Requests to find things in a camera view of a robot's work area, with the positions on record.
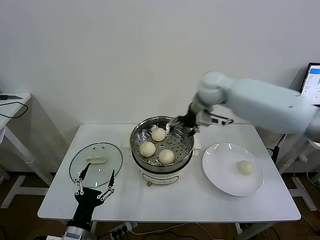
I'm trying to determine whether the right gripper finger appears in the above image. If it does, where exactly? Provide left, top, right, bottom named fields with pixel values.
left=187, top=125, right=200, bottom=137
left=166, top=116, right=183, bottom=130

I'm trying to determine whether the grey open laptop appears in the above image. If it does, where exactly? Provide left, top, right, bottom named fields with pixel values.
left=299, top=62, right=320, bottom=107

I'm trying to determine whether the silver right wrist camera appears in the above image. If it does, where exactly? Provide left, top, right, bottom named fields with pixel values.
left=197, top=111, right=235, bottom=127

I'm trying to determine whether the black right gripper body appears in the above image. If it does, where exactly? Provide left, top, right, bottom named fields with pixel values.
left=176, top=103, right=198, bottom=128

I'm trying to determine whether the steel perforated steamer basket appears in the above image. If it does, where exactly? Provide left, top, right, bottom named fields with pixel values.
left=129, top=116, right=195, bottom=174

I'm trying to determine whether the white floor power strip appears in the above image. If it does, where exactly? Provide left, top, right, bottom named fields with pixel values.
left=108, top=221, right=138, bottom=238

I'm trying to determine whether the white steamed baozi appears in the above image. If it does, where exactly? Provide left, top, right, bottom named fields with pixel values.
left=139, top=141, right=157, bottom=158
left=158, top=149, right=176, bottom=166
left=236, top=160, right=256, bottom=176
left=151, top=127, right=167, bottom=142

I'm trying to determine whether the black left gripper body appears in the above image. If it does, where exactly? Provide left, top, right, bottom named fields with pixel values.
left=69, top=187, right=104, bottom=229

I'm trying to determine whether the glass lid with white handle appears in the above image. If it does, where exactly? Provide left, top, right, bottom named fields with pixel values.
left=69, top=142, right=124, bottom=189

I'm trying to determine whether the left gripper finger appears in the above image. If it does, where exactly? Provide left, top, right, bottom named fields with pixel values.
left=74, top=162, right=91, bottom=196
left=96, top=169, right=116, bottom=201

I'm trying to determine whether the flat green tool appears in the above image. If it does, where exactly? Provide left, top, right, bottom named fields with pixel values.
left=0, top=94, right=23, bottom=101

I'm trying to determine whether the white electric cooker base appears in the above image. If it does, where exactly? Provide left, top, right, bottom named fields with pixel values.
left=122, top=138, right=202, bottom=188

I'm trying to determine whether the white side table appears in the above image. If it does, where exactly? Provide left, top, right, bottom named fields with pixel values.
left=0, top=92, right=55, bottom=210

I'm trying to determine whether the white round plate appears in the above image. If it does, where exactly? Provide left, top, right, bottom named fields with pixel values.
left=201, top=142, right=265, bottom=197

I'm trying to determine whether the thin black cable loop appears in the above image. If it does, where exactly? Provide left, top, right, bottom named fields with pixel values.
left=0, top=101, right=28, bottom=120

